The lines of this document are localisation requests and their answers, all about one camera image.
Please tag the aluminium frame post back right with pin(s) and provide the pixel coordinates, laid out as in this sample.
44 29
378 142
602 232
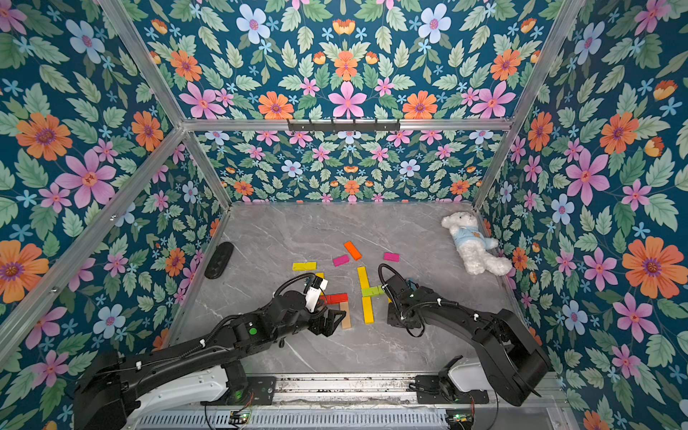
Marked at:
563 24

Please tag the magenta block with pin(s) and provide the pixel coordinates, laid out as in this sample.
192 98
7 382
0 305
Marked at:
341 260
391 257

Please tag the white teddy bear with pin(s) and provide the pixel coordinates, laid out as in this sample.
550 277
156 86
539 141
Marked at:
473 247

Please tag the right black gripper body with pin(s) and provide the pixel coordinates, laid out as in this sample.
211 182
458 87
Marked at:
396 293

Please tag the black oval case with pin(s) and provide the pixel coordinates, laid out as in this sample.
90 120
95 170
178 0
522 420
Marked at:
219 260

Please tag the metal base rail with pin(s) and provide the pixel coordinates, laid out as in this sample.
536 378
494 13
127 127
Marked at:
342 390

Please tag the horizontal aluminium frame bar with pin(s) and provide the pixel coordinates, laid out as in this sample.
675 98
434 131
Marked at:
242 125

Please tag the black hook rail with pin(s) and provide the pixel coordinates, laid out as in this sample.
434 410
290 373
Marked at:
335 126

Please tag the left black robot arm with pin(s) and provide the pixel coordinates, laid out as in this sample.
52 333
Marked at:
115 392

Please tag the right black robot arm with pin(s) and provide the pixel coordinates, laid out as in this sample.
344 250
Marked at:
511 359

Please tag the long orange block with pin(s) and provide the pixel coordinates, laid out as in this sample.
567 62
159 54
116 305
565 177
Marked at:
353 251

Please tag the natural wood block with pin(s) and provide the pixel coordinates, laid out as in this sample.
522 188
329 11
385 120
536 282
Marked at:
346 321

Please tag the aluminium frame post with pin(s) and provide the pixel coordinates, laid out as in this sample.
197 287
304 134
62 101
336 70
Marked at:
129 35
563 24

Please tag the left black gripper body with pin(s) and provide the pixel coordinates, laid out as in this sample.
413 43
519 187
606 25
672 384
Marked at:
313 321

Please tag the left aluminium frame bar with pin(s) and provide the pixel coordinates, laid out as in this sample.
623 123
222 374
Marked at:
17 326

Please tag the aluminium frame post back left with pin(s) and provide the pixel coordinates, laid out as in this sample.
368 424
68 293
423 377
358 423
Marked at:
129 35

